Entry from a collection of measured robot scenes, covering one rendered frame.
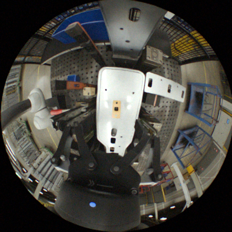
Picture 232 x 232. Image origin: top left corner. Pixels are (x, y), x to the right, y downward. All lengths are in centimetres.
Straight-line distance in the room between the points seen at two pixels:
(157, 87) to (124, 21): 30
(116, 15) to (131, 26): 5
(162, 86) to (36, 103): 89
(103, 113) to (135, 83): 21
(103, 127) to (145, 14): 46
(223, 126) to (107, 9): 791
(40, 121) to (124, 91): 72
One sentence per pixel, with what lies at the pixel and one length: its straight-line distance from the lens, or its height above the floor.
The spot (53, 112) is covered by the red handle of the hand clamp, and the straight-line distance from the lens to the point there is 32.
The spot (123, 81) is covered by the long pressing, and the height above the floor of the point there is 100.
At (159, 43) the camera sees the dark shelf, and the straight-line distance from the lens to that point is 44.
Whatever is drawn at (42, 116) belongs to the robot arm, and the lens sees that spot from 75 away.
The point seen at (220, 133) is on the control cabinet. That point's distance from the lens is 801.
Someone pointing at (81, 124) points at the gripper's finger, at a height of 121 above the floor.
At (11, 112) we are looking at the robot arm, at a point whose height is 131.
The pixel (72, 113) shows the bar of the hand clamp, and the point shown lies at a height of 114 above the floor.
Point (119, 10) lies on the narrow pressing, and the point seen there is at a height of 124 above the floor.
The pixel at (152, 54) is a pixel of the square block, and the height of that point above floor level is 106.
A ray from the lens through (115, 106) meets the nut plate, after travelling 31.
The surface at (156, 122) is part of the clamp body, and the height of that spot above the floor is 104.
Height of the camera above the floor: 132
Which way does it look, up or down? 69 degrees down
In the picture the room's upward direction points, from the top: 173 degrees counter-clockwise
